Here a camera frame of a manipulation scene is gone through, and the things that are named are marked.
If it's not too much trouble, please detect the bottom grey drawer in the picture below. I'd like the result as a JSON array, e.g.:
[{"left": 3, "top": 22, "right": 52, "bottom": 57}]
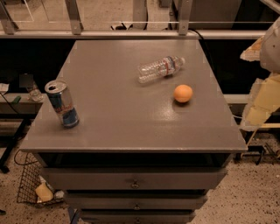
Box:
[{"left": 80, "top": 210, "right": 195, "bottom": 224}]

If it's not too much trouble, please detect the small background water bottle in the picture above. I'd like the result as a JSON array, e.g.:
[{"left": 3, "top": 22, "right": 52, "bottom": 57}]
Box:
[{"left": 27, "top": 83, "right": 44, "bottom": 102}]

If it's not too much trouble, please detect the grey drawer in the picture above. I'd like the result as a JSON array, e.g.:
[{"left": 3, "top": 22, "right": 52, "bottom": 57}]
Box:
[
  {"left": 41, "top": 167, "right": 227, "bottom": 190},
  {"left": 80, "top": 210, "right": 195, "bottom": 224},
  {"left": 65, "top": 192, "right": 207, "bottom": 210}
]

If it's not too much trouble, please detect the clear plastic water bottle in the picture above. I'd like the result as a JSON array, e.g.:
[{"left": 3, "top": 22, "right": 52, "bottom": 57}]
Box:
[{"left": 138, "top": 56, "right": 186, "bottom": 84}]

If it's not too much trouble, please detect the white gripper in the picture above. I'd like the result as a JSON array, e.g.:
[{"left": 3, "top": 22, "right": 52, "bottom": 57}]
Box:
[{"left": 240, "top": 17, "right": 280, "bottom": 131}]

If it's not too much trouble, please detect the grey metal railing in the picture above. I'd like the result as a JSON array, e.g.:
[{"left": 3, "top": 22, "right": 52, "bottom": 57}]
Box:
[{"left": 1, "top": 0, "right": 279, "bottom": 39}]

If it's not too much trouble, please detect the top grey drawer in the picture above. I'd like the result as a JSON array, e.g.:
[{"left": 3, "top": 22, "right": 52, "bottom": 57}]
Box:
[{"left": 41, "top": 167, "right": 227, "bottom": 190}]

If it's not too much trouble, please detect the orange fruit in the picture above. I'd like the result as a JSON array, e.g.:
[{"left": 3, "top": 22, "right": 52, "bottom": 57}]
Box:
[{"left": 173, "top": 85, "right": 193, "bottom": 103}]

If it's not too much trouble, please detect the yellow metal stand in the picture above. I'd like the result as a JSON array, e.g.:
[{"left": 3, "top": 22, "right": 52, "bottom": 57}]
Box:
[{"left": 246, "top": 122, "right": 280, "bottom": 154}]

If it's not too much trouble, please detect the black wire basket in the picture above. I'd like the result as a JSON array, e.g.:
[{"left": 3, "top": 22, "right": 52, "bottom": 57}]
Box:
[{"left": 17, "top": 153, "right": 64, "bottom": 207}]

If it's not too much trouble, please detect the middle grey drawer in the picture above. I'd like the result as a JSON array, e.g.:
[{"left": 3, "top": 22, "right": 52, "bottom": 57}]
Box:
[{"left": 65, "top": 192, "right": 207, "bottom": 210}]

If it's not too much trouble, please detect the grey drawer cabinet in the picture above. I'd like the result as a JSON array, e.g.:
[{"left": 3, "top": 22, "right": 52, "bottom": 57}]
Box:
[{"left": 19, "top": 38, "right": 249, "bottom": 224}]

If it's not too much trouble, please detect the black cable on floor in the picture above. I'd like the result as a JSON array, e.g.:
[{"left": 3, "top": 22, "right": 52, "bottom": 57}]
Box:
[{"left": 13, "top": 149, "right": 39, "bottom": 167}]

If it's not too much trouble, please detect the red bull can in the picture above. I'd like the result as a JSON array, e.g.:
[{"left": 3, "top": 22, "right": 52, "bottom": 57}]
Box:
[{"left": 45, "top": 80, "right": 79, "bottom": 128}]

